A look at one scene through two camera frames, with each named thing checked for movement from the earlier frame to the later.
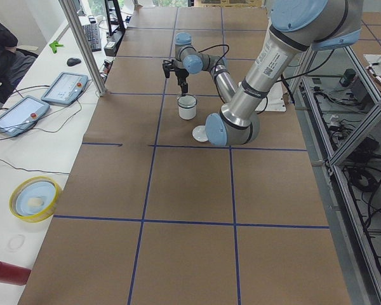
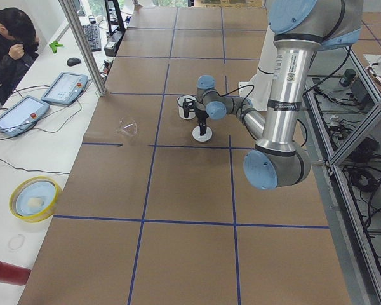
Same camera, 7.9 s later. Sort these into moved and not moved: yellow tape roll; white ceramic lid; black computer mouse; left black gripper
Moved: left black gripper
Not moved: yellow tape roll; white ceramic lid; black computer mouse
